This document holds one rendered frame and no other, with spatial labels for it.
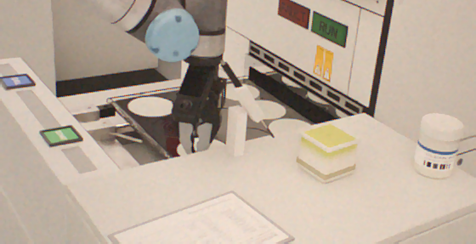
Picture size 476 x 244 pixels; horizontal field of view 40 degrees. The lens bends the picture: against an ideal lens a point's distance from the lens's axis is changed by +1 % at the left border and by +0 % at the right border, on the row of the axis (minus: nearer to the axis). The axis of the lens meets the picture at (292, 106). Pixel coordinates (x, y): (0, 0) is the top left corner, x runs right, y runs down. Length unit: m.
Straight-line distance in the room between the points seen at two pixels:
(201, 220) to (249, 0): 0.82
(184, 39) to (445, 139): 0.47
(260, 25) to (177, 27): 0.72
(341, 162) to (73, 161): 0.44
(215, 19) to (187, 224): 0.35
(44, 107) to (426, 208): 0.73
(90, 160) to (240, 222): 0.30
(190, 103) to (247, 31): 0.61
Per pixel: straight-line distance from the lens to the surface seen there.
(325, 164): 1.04
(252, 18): 1.64
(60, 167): 1.09
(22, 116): 1.27
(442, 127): 1.11
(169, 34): 0.92
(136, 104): 1.45
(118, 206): 0.98
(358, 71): 1.34
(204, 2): 1.08
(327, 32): 1.40
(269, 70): 1.58
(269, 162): 1.11
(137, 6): 0.91
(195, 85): 1.11
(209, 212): 0.96
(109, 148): 1.31
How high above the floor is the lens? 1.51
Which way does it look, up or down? 24 degrees down
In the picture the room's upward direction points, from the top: 7 degrees clockwise
